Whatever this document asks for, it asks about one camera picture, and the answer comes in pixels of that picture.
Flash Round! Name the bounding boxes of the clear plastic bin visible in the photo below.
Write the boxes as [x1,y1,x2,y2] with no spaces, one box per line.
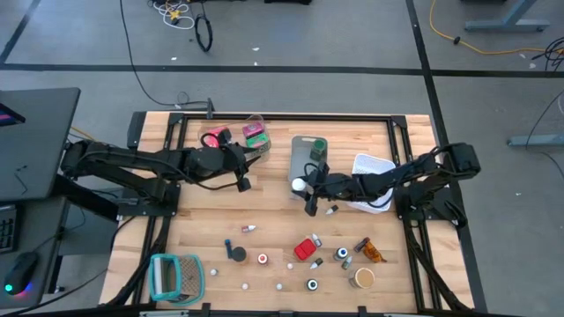
[197,114,273,168]

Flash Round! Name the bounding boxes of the green-lidded spice jar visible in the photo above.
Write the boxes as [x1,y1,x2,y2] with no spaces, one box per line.
[309,138,328,162]

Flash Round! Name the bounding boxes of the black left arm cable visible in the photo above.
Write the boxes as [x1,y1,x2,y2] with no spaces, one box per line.
[200,130,222,150]

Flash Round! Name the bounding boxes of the grey desk foot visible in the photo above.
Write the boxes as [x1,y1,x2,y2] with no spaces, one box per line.
[507,134,564,148]

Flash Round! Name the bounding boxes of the white perforated basket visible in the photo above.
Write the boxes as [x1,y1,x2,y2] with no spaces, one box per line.
[345,152,397,216]

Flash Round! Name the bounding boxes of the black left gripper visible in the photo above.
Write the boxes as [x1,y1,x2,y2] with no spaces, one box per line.
[206,129,264,193]

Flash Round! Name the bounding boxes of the grey plastic bin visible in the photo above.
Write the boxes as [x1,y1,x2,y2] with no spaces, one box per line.
[288,135,330,195]

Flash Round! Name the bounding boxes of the grey keyboard desk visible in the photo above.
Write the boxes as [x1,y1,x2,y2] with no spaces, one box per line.
[0,196,70,309]

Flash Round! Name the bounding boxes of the grey desk leg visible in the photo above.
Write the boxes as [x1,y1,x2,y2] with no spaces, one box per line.
[464,0,551,33]

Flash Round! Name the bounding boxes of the green Apple Jacks cereal box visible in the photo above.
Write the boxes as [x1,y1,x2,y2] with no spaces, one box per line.
[244,133,271,150]

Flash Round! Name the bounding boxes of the red-lidded paprika tin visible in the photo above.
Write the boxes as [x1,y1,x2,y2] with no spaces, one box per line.
[293,238,318,262]

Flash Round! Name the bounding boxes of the black keyboard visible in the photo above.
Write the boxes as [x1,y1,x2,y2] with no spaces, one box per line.
[0,204,19,254]

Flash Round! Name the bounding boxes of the computer monitor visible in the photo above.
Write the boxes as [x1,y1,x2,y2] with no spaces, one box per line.
[0,101,26,128]

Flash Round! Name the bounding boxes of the black floor cable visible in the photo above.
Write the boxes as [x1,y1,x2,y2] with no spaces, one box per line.
[118,0,216,120]

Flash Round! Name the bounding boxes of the tan-lidded jar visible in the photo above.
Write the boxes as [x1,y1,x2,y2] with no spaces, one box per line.
[348,267,376,291]

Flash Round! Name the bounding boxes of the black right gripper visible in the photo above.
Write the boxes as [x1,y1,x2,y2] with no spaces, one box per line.
[299,161,345,217]

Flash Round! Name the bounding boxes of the red Froot Loops cereal box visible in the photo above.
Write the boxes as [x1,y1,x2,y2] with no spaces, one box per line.
[204,126,231,150]

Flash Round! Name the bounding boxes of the black computer mouse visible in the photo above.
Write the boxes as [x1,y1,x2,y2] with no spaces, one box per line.
[3,251,40,295]

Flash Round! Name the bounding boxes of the black desk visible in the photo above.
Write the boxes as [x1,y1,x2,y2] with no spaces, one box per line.
[0,86,82,203]

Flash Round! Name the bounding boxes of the white cable bundle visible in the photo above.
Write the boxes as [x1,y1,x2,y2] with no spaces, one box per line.
[152,0,196,31]

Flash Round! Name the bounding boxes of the black cable bundle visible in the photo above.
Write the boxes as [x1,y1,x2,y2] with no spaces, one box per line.
[531,37,564,71]

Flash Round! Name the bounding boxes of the yellow floor cable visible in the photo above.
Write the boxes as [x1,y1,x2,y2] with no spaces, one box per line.
[429,0,564,56]

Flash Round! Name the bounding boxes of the black coiled cable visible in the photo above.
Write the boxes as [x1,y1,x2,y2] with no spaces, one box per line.
[193,2,214,53]

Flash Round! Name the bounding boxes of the amber brown bottle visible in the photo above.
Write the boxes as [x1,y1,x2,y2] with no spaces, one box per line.
[363,240,389,264]

